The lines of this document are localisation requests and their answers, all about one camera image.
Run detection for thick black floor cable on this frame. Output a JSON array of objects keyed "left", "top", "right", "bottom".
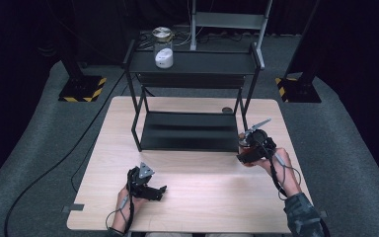
[{"left": 4, "top": 70, "right": 127, "bottom": 237}]

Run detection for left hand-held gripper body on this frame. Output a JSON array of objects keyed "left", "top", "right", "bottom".
[{"left": 125, "top": 161, "right": 156, "bottom": 200}]

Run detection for right hand-held gripper cable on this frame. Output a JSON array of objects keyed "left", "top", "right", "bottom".
[{"left": 259, "top": 140, "right": 303, "bottom": 201}]

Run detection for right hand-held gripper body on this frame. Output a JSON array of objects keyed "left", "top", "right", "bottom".
[{"left": 242, "top": 118, "right": 278, "bottom": 163}]

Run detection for left hand-held gripper cable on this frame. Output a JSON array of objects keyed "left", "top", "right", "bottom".
[{"left": 105, "top": 186, "right": 136, "bottom": 237}]

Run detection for thin black floor cable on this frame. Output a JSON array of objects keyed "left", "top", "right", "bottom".
[{"left": 70, "top": 86, "right": 128, "bottom": 194}]

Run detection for black stand base yellow stripes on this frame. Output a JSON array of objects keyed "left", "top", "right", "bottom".
[
  {"left": 58, "top": 33, "right": 108, "bottom": 103},
  {"left": 274, "top": 42, "right": 323, "bottom": 104}
]

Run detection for person's right hand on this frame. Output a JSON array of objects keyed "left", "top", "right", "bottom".
[{"left": 243, "top": 147, "right": 302, "bottom": 198}]

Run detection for black two-tier metal rack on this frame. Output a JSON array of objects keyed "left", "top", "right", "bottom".
[{"left": 122, "top": 39, "right": 266, "bottom": 155}]

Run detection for person's left hand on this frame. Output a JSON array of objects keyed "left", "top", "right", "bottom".
[{"left": 111, "top": 185, "right": 146, "bottom": 233}]

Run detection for hand-held gripper cable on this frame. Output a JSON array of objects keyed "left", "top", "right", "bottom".
[
  {"left": 259, "top": 140, "right": 303, "bottom": 201},
  {"left": 105, "top": 186, "right": 136, "bottom": 237}
]

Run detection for grey metal stand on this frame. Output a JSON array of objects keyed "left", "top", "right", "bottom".
[{"left": 189, "top": 0, "right": 273, "bottom": 52}]

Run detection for bundle of cables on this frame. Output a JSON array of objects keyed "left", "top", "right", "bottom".
[{"left": 137, "top": 30, "right": 192, "bottom": 51}]

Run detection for glass jar with white contents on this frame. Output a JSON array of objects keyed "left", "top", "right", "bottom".
[{"left": 152, "top": 26, "right": 175, "bottom": 70}]

